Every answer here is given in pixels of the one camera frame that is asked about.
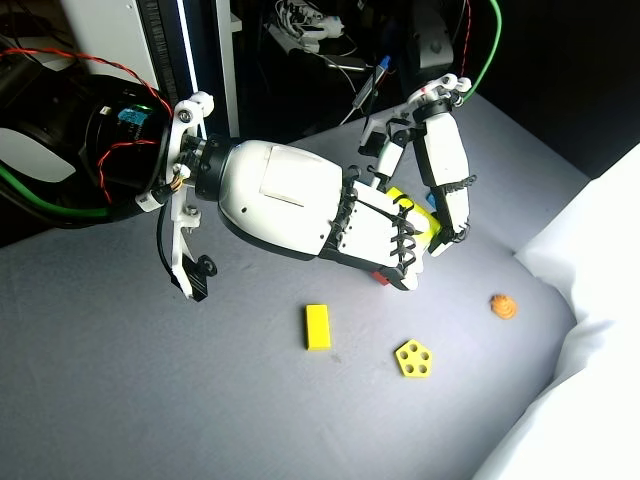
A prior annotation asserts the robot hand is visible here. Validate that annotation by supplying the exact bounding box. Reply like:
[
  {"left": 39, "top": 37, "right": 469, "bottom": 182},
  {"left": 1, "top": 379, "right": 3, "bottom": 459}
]
[
  {"left": 367, "top": 112, "right": 476, "bottom": 259},
  {"left": 215, "top": 138, "right": 431, "bottom": 294}
]

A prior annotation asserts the colourful puzzle cube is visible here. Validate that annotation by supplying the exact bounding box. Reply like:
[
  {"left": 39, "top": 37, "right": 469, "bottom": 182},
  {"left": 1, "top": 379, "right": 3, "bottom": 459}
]
[{"left": 369, "top": 186, "right": 444, "bottom": 287}]

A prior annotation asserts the yellow rectangular block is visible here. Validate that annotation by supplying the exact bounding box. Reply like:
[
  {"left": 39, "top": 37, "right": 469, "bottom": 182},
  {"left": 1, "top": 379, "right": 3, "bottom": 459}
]
[{"left": 304, "top": 303, "right": 333, "bottom": 352}]

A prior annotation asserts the orange spiral toy pastry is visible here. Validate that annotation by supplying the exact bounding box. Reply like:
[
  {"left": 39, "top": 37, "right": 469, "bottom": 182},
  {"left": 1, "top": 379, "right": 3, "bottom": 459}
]
[{"left": 488, "top": 293, "right": 519, "bottom": 320}]

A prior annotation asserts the white power strip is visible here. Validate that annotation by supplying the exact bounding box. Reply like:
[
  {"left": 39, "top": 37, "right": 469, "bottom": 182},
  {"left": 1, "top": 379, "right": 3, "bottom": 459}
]
[{"left": 267, "top": 0, "right": 346, "bottom": 54}]

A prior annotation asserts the yellow pentagon block with holes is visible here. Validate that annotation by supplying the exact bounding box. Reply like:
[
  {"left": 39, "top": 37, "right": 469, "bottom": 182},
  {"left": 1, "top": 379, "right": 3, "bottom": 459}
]
[{"left": 393, "top": 338, "right": 434, "bottom": 380}]

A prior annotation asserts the grey table cloth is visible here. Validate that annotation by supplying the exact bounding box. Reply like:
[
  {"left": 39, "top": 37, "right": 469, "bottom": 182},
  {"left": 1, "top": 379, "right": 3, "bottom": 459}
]
[{"left": 0, "top": 92, "right": 591, "bottom": 480}]

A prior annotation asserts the white robot body column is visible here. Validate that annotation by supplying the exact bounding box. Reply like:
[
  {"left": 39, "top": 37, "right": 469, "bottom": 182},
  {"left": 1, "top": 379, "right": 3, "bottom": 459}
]
[{"left": 59, "top": 0, "right": 244, "bottom": 139}]

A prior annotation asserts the white cloth backdrop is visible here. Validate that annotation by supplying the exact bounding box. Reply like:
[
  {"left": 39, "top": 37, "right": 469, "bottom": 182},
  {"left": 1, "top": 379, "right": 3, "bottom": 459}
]
[{"left": 469, "top": 142, "right": 640, "bottom": 480}]

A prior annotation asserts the green cable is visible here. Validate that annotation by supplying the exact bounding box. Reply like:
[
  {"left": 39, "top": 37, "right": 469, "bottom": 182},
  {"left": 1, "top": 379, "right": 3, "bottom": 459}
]
[
  {"left": 462, "top": 0, "right": 503, "bottom": 105},
  {"left": 0, "top": 164, "right": 112, "bottom": 220}
]

